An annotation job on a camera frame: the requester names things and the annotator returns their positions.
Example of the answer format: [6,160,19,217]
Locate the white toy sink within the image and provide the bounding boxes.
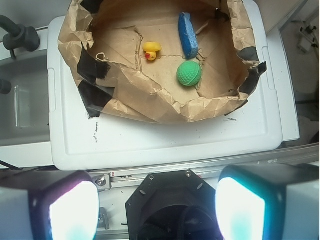
[0,29,54,168]

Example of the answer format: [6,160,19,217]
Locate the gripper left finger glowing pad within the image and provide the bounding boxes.
[0,170,100,240]

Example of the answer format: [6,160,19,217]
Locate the yellow rubber duck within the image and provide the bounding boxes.
[142,42,162,62]

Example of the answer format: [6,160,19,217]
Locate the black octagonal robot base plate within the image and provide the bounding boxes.
[125,169,224,240]

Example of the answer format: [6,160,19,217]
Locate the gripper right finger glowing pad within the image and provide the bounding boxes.
[215,163,320,240]

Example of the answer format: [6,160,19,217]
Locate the grey toy faucet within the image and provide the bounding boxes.
[0,15,41,60]

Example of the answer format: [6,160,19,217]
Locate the blue sponge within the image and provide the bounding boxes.
[178,12,199,60]

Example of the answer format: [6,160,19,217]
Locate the green dimpled ball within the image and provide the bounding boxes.
[176,61,202,87]

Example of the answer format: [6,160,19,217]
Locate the metal corner bracket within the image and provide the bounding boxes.
[91,174,111,193]

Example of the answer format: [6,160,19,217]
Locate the crumpled brown paper bag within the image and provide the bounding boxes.
[58,0,266,124]

